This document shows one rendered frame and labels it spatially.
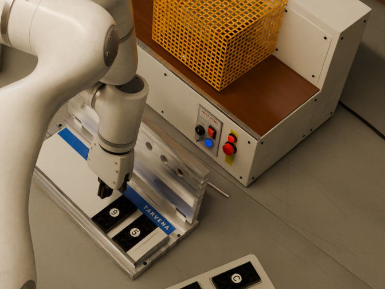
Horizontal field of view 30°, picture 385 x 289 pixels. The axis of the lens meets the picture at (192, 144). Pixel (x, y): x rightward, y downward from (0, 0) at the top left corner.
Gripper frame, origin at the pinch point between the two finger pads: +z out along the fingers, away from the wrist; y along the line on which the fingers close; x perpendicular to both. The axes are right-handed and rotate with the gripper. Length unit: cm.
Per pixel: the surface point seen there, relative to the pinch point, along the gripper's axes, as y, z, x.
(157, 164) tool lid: 4.2, -4.9, 11.3
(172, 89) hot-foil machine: -8.7, -10.7, 27.2
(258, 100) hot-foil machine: 10.5, -18.3, 34.6
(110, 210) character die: 2.4, 5.4, 0.5
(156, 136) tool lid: 3.2, -14.3, 9.4
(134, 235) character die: 11.0, 5.5, 0.1
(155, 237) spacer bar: 14.5, 5.1, 3.2
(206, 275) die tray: 28.3, 6.6, 6.2
